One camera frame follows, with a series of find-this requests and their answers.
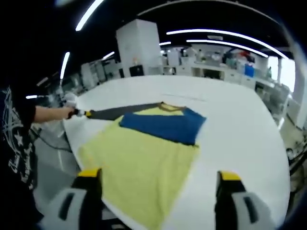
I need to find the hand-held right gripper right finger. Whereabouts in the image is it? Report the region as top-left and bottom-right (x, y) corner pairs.
(214, 170), (277, 230)

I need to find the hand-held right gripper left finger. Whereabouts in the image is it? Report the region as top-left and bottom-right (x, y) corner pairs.
(41, 167), (104, 230)

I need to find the yellow grey blue garment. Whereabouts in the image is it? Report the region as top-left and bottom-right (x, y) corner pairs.
(78, 101), (208, 230)

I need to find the person's black printed shirt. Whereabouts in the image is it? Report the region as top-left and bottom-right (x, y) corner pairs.
(0, 85), (37, 192)

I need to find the black chair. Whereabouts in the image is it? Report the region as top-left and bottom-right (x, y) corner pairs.
(129, 65), (145, 78)

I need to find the blue storage bin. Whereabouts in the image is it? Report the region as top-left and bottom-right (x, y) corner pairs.
(244, 64), (256, 78)

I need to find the white lab counter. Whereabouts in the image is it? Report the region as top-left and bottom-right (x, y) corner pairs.
(163, 59), (288, 97)

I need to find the short ceiling light strip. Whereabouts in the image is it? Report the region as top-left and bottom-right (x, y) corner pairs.
(186, 39), (269, 58)

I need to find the long ceiling light strip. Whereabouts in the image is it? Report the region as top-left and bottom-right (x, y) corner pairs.
(166, 29), (290, 60)

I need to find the black cable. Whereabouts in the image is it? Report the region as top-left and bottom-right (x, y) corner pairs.
(30, 126), (73, 152)

